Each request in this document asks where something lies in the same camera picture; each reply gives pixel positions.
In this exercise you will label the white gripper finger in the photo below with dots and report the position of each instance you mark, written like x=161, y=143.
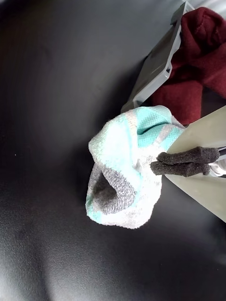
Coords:
x=200, y=188
x=202, y=136

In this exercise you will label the white teal grey sock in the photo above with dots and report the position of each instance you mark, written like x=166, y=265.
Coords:
x=117, y=150

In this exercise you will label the dark red sock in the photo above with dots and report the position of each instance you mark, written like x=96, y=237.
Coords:
x=200, y=58

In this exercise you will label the grey bin with red sock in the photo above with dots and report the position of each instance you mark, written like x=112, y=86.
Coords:
x=157, y=68

